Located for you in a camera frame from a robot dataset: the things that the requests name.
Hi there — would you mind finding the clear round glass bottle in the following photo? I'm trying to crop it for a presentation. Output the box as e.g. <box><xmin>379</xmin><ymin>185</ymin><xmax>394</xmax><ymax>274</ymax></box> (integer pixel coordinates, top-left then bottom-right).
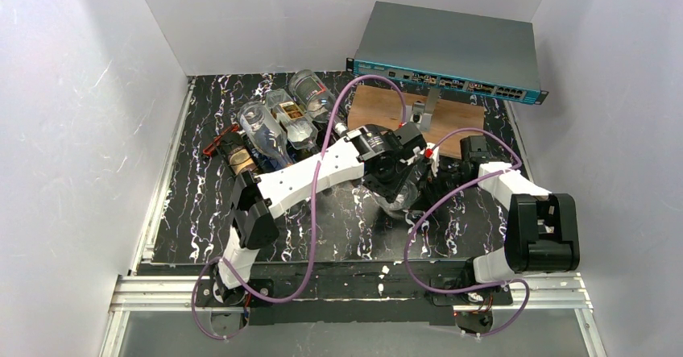
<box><xmin>373</xmin><ymin>181</ymin><xmax>420</xmax><ymax>219</ymax></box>

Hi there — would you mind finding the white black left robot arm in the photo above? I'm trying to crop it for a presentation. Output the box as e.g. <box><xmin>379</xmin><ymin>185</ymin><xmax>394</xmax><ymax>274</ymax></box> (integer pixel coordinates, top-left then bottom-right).
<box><xmin>212</xmin><ymin>123</ymin><xmax>439</xmax><ymax>305</ymax></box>

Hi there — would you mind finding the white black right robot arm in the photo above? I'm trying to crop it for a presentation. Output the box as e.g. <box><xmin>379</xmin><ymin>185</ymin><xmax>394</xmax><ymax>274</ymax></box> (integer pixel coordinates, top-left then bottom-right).
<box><xmin>456</xmin><ymin>135</ymin><xmax>580</xmax><ymax>286</ymax></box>

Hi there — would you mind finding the clear bottle gold label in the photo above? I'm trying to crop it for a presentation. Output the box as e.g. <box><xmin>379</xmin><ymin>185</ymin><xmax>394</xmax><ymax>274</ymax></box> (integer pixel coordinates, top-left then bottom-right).
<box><xmin>265</xmin><ymin>89</ymin><xmax>318</xmax><ymax>151</ymax></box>

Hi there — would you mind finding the clear bottle grey label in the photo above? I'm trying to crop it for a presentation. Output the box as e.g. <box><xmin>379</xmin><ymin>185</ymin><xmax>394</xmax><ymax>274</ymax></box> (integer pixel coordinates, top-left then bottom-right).
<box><xmin>288</xmin><ymin>69</ymin><xmax>337</xmax><ymax>123</ymax></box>

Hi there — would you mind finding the dark bottle brown label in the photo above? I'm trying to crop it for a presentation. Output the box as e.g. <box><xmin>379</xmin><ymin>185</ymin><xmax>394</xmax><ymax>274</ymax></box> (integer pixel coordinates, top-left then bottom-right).
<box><xmin>218</xmin><ymin>135</ymin><xmax>260</xmax><ymax>176</ymax></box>

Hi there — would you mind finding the red black wine rack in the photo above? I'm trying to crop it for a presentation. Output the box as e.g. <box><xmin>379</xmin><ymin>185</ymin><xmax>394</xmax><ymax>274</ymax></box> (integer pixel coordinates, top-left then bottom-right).
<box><xmin>202</xmin><ymin>123</ymin><xmax>242</xmax><ymax>157</ymax></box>

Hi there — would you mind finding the wooden board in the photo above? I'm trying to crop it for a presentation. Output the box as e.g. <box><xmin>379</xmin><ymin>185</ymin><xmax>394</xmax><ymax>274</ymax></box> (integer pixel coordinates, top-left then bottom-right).
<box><xmin>348</xmin><ymin>85</ymin><xmax>484</xmax><ymax>158</ymax></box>

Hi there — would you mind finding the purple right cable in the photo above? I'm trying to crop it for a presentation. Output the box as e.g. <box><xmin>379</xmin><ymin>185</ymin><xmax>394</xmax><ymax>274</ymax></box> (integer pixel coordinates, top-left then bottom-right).
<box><xmin>403</xmin><ymin>127</ymin><xmax>530</xmax><ymax>339</ymax></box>

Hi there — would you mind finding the purple cable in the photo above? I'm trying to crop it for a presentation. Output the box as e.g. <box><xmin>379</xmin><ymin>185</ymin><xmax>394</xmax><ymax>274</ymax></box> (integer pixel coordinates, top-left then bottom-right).
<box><xmin>189</xmin><ymin>74</ymin><xmax>409</xmax><ymax>342</ymax></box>
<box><xmin>403</xmin><ymin>127</ymin><xmax>530</xmax><ymax>339</ymax></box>

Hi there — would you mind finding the metal bracket with knob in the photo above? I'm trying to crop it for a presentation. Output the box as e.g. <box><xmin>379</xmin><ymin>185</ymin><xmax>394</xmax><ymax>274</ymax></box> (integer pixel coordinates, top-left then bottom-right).
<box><xmin>411</xmin><ymin>88</ymin><xmax>441</xmax><ymax>133</ymax></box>

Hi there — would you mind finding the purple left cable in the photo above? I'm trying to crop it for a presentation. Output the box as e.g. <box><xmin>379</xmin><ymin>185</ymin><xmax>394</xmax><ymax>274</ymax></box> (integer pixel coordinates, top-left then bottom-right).
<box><xmin>189</xmin><ymin>74</ymin><xmax>409</xmax><ymax>342</ymax></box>

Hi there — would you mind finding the teal network switch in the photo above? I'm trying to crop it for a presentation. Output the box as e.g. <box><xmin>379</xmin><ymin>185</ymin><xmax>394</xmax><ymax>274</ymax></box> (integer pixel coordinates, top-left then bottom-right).
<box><xmin>346</xmin><ymin>2</ymin><xmax>548</xmax><ymax>105</ymax></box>

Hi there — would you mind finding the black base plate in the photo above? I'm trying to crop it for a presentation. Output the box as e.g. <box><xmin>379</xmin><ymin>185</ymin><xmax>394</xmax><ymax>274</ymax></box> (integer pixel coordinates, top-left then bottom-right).
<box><xmin>195</xmin><ymin>260</ymin><xmax>513</xmax><ymax>326</ymax></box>

